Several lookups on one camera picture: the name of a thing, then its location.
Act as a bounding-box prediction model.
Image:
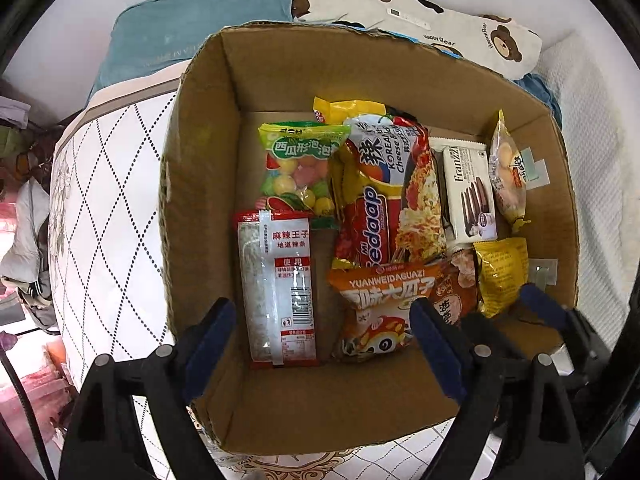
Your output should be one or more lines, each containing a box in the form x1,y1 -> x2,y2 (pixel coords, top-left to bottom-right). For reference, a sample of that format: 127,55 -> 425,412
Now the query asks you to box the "bear print pillow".
292,0 -> 543,81

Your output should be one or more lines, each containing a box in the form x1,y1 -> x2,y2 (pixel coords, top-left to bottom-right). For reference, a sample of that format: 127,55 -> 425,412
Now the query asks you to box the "orange panda snack packet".
326,259 -> 451,363

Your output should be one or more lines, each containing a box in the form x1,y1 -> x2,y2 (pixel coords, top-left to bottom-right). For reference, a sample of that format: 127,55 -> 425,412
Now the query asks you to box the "white diamond quilted mattress pad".
49,62 -> 501,480

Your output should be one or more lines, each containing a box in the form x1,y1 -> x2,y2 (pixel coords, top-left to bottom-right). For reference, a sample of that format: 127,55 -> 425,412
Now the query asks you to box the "red yellow instant noodle packet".
330,112 -> 448,268

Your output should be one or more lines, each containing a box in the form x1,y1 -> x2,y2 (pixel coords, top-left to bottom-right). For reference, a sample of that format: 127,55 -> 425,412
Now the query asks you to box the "pale yellow chips packet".
487,110 -> 532,233

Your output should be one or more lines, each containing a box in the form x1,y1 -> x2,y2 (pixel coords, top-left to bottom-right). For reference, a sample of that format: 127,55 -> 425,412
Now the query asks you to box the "teal pillow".
90,0 -> 296,103

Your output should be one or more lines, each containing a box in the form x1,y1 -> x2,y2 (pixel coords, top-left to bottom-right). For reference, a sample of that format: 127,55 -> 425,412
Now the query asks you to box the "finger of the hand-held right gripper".
462,312 -> 532,359
519,282 -> 613,373

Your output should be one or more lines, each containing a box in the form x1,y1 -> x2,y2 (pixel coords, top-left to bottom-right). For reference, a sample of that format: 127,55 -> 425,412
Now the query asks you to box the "red white spicy strip packet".
231,209 -> 321,370

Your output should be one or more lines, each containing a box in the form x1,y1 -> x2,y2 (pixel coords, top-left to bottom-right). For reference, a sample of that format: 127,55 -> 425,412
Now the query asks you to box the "black cable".
0,345 -> 56,480

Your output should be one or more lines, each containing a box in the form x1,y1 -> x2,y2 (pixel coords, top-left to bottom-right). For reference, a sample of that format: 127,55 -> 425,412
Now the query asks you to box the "brown snack packet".
430,245 -> 481,328

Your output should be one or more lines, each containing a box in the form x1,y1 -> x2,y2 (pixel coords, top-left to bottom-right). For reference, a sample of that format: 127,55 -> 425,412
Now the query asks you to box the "cardboard box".
159,21 -> 581,456

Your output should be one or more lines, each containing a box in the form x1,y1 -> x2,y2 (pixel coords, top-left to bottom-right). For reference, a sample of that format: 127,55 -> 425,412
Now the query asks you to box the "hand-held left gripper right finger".
407,296 -> 586,480

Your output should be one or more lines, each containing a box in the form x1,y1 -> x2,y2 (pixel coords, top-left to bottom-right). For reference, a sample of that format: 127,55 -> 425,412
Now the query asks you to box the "green gum ball candy packet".
257,121 -> 352,231

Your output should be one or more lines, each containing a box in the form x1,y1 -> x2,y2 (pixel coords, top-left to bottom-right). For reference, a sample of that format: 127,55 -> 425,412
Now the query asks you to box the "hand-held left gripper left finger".
59,296 -> 237,480

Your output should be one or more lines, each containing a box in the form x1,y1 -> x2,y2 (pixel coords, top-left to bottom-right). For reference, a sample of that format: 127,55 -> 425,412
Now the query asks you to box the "white chocolate biscuit packet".
430,136 -> 499,243

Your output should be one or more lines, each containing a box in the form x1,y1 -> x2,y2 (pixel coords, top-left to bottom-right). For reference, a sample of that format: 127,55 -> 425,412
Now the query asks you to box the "yellow red snack packet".
312,97 -> 388,125

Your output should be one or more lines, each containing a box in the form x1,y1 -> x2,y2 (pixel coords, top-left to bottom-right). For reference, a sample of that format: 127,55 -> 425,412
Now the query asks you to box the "black white striped cloth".
20,280 -> 55,313

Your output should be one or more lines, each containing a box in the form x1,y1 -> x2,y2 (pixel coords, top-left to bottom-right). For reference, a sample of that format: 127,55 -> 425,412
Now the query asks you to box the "yellow crinkled snack packet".
472,236 -> 530,318

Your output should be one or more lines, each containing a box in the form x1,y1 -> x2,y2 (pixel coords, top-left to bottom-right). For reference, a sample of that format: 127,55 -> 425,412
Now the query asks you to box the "white waffle blanket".
537,30 -> 640,351

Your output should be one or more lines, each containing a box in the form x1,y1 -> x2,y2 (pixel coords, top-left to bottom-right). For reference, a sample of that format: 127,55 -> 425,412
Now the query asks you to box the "white crumpled cloth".
0,180 -> 56,286

